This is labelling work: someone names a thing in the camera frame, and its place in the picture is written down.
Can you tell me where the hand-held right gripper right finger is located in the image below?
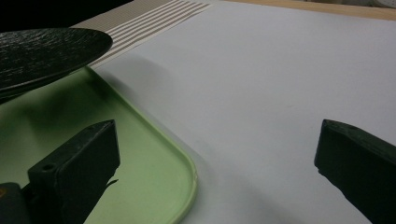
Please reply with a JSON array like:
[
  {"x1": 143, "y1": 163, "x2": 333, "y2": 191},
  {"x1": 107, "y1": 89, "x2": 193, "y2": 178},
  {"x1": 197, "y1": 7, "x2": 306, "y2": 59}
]
[{"x1": 313, "y1": 119, "x2": 396, "y2": 224}]

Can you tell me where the striped placemat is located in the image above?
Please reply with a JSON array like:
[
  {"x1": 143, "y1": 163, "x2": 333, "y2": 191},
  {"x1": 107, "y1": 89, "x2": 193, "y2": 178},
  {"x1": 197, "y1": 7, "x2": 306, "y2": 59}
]
[{"x1": 70, "y1": 0, "x2": 213, "y2": 71}]

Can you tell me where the black textured plate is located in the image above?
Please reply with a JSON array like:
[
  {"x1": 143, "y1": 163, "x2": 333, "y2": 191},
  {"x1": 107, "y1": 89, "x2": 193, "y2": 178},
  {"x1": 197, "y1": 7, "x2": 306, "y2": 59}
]
[{"x1": 0, "y1": 27, "x2": 114, "y2": 101}]

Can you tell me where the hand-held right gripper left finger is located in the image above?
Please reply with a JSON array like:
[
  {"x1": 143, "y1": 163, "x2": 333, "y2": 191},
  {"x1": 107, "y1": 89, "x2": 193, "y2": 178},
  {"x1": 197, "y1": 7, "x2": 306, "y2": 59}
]
[{"x1": 27, "y1": 119, "x2": 121, "y2": 224}]

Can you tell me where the white board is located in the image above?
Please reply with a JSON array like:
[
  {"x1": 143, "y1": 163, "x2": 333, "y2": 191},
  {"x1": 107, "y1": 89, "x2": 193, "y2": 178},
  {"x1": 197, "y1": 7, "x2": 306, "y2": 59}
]
[{"x1": 89, "y1": 0, "x2": 396, "y2": 224}]

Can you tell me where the green tray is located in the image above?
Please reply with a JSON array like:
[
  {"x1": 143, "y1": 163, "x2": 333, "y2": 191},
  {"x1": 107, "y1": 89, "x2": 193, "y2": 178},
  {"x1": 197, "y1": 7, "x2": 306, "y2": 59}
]
[{"x1": 0, "y1": 65, "x2": 199, "y2": 224}]

